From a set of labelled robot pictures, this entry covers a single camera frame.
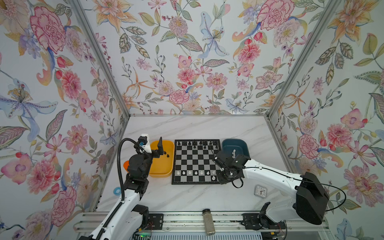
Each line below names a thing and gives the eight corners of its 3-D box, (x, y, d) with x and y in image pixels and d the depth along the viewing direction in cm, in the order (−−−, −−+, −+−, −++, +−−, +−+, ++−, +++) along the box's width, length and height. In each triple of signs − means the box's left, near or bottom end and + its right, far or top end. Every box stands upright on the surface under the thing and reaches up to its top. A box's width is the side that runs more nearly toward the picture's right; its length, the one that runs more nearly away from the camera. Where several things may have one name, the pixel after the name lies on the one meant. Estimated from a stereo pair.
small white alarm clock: (253, 194, 85) (255, 192, 83) (254, 186, 88) (256, 184, 86) (264, 198, 84) (267, 196, 81) (265, 189, 87) (267, 187, 84)
